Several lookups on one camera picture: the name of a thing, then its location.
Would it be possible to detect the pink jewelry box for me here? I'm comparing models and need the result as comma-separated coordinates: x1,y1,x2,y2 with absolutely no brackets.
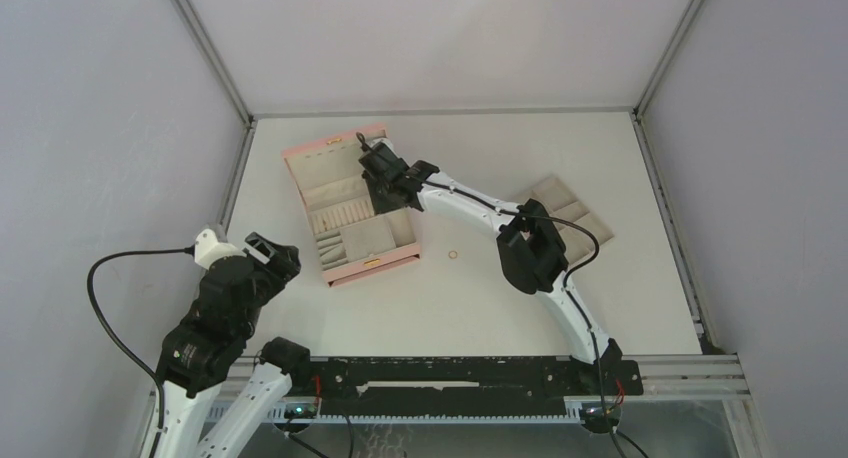
282,124,421,287

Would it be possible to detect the pink jewelry drawer tray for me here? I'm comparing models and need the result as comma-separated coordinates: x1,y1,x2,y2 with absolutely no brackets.
511,175,614,265

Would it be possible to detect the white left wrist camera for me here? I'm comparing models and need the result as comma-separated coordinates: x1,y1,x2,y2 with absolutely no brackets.
192,225,246,270

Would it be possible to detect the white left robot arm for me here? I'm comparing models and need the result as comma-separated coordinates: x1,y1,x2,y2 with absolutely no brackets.
141,228,313,457

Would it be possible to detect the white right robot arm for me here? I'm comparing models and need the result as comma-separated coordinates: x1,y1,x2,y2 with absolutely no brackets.
356,134,623,394

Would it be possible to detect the black right camera cable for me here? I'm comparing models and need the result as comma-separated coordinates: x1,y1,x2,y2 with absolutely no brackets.
354,132,631,458

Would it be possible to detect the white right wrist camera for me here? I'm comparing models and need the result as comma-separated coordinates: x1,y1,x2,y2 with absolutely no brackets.
366,138,398,162

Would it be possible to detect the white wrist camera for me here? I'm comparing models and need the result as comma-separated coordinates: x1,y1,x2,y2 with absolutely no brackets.
366,138,398,162
192,225,246,270

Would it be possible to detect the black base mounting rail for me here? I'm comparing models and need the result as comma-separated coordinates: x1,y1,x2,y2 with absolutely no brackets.
277,356,644,421

